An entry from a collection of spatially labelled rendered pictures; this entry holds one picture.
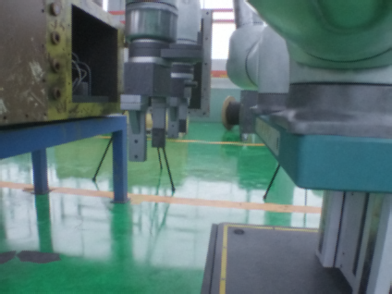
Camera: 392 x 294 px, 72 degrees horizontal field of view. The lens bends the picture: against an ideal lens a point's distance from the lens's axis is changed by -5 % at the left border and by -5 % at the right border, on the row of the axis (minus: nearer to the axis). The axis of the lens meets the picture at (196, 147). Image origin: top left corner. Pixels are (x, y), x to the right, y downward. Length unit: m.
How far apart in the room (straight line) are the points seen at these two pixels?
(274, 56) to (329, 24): 0.63
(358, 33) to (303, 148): 0.15
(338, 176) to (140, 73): 0.30
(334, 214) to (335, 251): 0.11
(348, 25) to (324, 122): 0.15
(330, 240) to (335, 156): 0.54
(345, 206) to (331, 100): 0.51
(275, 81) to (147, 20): 0.44
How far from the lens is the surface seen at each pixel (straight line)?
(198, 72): 1.57
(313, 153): 0.32
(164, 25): 0.49
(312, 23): 0.19
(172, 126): 0.72
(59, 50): 1.37
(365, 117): 0.35
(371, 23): 0.20
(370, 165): 0.34
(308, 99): 0.36
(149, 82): 0.44
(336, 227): 0.84
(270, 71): 0.82
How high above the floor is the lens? 0.75
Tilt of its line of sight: 9 degrees down
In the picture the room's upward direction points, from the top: 2 degrees clockwise
